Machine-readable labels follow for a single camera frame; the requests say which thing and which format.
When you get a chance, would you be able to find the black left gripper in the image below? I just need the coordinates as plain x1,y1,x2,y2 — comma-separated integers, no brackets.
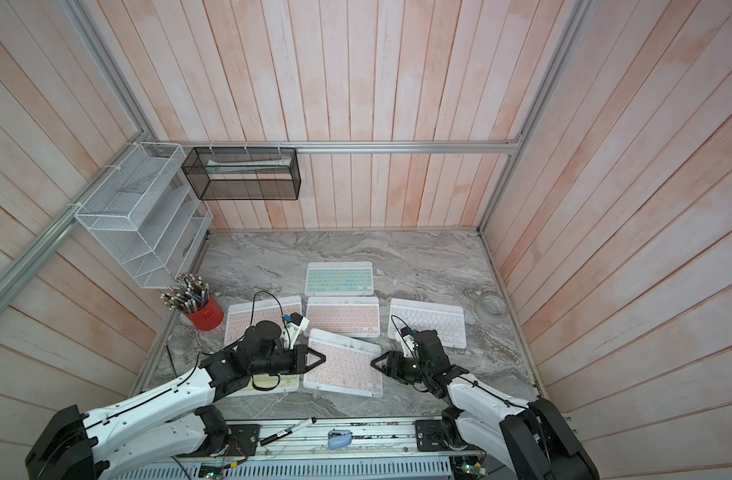
251,345,327,375

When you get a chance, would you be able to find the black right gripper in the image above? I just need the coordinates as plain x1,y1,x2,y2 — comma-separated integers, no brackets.
372,350,433,383

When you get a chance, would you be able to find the pink keyboard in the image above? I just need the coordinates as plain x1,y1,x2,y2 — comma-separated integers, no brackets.
224,295,302,345
305,296,381,338
303,329,384,398

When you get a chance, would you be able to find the yellow key keyboard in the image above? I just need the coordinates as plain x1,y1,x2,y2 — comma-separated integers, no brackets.
230,374,301,397

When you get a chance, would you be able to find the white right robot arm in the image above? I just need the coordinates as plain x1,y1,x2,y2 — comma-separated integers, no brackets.
371,327,600,479

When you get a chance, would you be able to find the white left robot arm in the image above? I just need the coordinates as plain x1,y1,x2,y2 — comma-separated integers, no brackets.
25,313,314,479

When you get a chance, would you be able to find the white key keyboard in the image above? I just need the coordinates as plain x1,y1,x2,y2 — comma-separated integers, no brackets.
388,299,467,349

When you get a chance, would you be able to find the blue tape dispenser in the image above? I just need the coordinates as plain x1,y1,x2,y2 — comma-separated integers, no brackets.
327,430,353,451

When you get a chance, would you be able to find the green key keyboard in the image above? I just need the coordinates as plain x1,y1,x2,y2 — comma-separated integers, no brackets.
305,261,374,296

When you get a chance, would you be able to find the black marker pen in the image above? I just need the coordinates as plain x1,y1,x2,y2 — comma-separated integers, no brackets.
259,417,317,446

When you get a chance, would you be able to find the clear tape roll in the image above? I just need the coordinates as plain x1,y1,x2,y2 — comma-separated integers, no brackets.
475,292,509,322

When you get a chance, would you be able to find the red pen cup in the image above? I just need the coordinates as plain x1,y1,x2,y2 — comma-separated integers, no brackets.
161,273,225,332

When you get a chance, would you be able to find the black mesh basket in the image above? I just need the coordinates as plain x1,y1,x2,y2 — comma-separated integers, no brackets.
183,146,302,201

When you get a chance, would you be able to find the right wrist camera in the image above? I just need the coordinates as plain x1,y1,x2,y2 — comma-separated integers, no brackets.
400,327,417,358

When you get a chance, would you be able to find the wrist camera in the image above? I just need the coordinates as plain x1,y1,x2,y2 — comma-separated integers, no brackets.
282,312,309,350
400,327,417,358

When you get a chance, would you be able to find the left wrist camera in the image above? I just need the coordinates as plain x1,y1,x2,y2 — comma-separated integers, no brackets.
282,312,309,350

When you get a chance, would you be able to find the aluminium mounting rail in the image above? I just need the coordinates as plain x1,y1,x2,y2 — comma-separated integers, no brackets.
82,412,584,464

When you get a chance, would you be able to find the aluminium frame bar back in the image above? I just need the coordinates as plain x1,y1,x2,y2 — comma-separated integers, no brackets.
151,140,520,155

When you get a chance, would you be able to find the white wire mesh shelf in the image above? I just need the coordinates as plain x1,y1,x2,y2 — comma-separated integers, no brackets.
76,143,213,290

